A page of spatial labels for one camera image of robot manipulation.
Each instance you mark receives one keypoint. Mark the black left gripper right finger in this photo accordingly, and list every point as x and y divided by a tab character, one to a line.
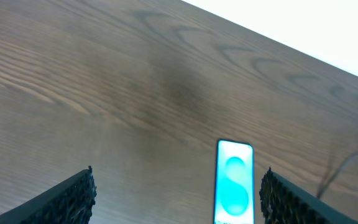
283	202

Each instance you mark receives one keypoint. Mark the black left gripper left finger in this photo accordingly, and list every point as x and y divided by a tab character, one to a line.
69	202

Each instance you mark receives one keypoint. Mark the blue screen smartphone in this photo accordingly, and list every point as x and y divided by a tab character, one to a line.
234	200

